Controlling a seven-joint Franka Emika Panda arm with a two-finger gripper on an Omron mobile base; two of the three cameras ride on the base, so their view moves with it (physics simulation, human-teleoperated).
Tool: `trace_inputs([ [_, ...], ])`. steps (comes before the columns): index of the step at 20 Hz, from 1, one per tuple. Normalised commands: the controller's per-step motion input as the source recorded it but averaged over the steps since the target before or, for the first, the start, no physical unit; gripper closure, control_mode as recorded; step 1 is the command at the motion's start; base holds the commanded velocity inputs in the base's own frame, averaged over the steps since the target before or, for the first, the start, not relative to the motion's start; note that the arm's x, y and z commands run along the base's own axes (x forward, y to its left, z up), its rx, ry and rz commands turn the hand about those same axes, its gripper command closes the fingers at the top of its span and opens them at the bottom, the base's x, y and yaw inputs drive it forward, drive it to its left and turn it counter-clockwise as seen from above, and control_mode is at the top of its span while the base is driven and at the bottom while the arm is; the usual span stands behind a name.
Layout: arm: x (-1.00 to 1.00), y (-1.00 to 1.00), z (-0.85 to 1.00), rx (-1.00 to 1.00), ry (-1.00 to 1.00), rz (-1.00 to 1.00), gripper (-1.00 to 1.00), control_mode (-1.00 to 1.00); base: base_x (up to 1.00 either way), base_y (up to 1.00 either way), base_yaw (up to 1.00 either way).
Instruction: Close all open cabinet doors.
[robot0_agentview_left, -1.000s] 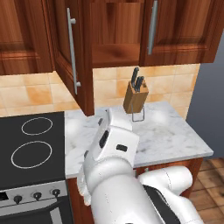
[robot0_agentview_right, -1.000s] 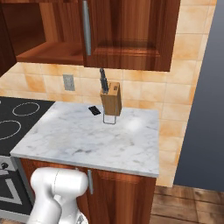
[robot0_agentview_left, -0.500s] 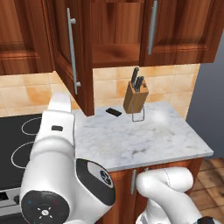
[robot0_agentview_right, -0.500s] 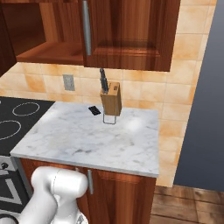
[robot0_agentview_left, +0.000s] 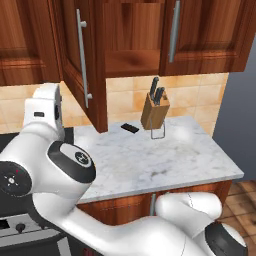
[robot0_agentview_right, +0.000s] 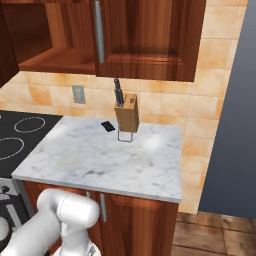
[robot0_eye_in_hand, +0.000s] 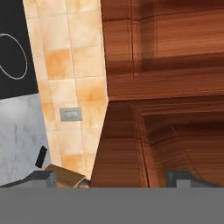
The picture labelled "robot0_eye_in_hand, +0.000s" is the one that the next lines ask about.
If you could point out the brown wooden cabinet door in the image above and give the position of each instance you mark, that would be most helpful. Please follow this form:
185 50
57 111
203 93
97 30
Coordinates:
140 145

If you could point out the black hob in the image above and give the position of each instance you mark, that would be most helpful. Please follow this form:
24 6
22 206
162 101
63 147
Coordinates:
13 46

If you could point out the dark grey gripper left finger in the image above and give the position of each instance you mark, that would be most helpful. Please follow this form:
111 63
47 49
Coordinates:
40 179

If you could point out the brown wooden cabinet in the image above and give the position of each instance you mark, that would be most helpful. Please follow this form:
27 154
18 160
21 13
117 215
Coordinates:
163 49

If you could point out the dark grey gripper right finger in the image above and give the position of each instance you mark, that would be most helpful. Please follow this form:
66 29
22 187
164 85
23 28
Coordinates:
183 178

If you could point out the brown wooden board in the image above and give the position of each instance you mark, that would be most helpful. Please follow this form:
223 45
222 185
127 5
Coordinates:
66 176

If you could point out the grey wall socket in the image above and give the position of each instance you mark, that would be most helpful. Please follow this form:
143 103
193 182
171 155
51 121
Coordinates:
71 114

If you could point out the small black object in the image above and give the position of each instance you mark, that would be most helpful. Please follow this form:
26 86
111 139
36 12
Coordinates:
41 157

